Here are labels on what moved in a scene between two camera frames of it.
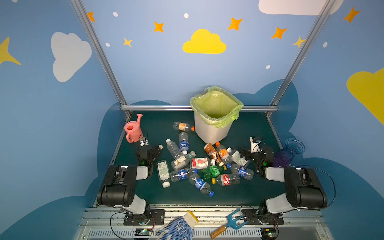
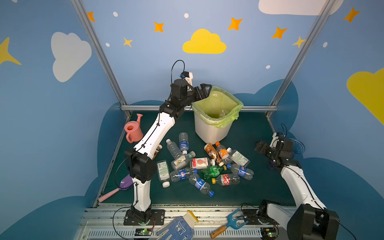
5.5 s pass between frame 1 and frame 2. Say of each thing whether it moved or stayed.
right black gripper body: moved
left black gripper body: moved
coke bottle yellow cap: stayed
